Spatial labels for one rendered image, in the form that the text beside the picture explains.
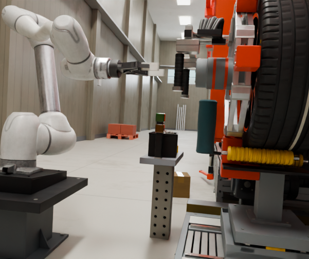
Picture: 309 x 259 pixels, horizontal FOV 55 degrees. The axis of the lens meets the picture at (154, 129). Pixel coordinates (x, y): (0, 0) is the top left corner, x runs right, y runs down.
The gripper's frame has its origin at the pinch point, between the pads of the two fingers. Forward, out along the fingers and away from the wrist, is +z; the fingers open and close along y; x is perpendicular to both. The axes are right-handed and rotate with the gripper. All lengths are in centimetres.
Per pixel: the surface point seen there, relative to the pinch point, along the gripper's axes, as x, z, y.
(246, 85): -6.4, 33.2, 10.2
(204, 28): 15.7, 17.1, 3.5
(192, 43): 9.9, 13.0, 2.5
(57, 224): -83, -60, -37
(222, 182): -58, 32, -76
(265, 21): 14.9, 37.5, 12.8
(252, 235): -61, 40, 3
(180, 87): -6.8, 9.1, 1.9
